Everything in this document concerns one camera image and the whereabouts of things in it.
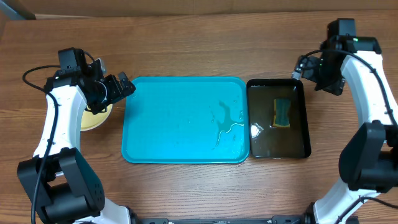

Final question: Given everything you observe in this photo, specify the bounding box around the yellow-green plate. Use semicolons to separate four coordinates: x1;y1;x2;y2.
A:
81;105;113;131

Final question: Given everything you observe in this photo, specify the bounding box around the green yellow sponge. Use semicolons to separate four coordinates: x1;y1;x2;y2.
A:
272;98;290;128

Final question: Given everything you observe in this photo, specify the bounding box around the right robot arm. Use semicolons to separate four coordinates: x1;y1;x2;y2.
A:
292;36;397;223

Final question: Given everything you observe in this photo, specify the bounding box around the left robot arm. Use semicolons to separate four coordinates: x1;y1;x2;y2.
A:
17;59;140;223

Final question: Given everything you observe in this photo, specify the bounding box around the teal plastic tray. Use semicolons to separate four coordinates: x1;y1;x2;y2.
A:
121;77;249;164

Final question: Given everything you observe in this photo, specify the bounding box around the black water tray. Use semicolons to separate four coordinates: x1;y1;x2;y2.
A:
246;78;312;159

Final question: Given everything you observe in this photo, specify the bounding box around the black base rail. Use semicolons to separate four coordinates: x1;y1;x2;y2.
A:
131;214;315;224

